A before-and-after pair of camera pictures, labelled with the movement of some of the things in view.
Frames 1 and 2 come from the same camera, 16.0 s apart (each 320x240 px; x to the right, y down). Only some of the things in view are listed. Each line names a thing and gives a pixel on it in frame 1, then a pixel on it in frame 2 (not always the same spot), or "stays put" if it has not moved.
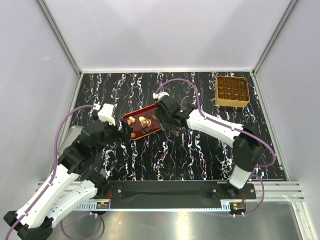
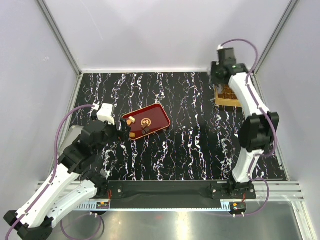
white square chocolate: (133, 119) stays put
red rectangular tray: (143, 122) stays put
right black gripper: (164, 125) to (214, 66)
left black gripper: (124, 136) stays put
